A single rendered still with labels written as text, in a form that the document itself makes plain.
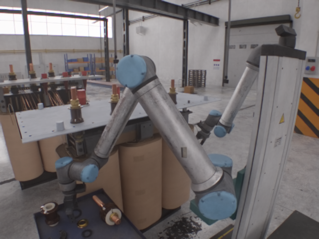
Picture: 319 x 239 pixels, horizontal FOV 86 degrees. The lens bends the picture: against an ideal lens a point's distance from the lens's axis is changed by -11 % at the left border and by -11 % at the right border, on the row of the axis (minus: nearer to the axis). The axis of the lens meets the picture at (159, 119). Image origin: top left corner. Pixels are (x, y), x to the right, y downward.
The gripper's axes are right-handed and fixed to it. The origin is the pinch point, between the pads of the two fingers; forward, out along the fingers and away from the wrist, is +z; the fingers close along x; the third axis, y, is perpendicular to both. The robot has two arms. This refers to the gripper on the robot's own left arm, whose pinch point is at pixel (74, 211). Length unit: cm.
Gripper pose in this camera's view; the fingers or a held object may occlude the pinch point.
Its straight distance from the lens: 126.0
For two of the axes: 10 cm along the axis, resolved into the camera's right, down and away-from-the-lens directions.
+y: -9.7, 0.7, -2.3
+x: 2.4, 2.7, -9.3
